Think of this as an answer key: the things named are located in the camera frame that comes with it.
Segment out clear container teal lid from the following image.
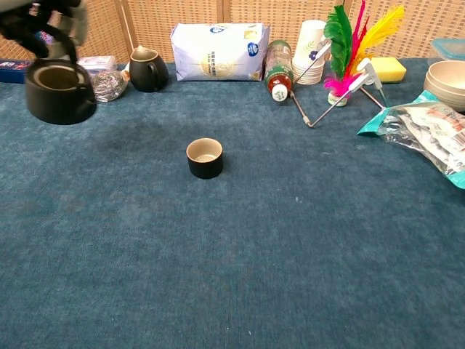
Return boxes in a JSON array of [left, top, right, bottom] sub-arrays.
[[429, 37, 465, 63]]

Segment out beige bowl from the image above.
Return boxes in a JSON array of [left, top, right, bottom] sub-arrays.
[[425, 60, 465, 94]]

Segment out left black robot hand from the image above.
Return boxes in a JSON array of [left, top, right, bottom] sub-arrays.
[[0, 0, 89, 59]]

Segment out black ceramic pitcher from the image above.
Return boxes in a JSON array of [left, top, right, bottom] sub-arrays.
[[129, 46, 170, 93]]

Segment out colourful feather shuttlecock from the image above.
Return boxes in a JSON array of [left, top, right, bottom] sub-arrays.
[[323, 0, 405, 108]]

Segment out tea bottle green label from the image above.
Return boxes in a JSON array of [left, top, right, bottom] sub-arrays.
[[264, 39, 295, 104]]

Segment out teal blue tablecloth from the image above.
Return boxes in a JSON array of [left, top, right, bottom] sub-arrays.
[[0, 57, 465, 349]]

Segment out teal printed snack bag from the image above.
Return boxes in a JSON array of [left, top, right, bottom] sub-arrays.
[[356, 90, 465, 190]]

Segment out pink white card box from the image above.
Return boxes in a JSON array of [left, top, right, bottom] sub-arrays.
[[76, 55, 118, 76]]

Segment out dark blue box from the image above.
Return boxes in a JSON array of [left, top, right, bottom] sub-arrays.
[[0, 59, 34, 85]]

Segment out white tissue pack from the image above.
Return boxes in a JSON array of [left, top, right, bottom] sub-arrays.
[[170, 23, 272, 83]]

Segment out stack of paper cups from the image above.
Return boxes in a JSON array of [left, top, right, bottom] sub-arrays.
[[291, 20, 328, 87]]

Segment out yellow sponge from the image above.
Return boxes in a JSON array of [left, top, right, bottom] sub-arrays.
[[370, 56, 408, 84]]

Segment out black cast iron teapot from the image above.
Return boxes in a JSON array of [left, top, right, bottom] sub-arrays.
[[24, 23, 99, 126]]

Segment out wicker folding screen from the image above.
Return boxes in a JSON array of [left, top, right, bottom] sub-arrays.
[[0, 0, 465, 63]]

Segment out metal wire rack white clips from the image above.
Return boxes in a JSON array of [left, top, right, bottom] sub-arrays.
[[289, 39, 387, 129]]

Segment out black teacup beige inside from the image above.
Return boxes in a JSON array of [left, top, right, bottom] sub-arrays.
[[186, 137, 224, 180]]

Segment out steel wool scrubber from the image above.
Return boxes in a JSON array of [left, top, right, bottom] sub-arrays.
[[89, 69, 129, 103]]

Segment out stacked beige bowls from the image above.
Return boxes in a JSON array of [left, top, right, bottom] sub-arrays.
[[423, 78, 465, 113]]

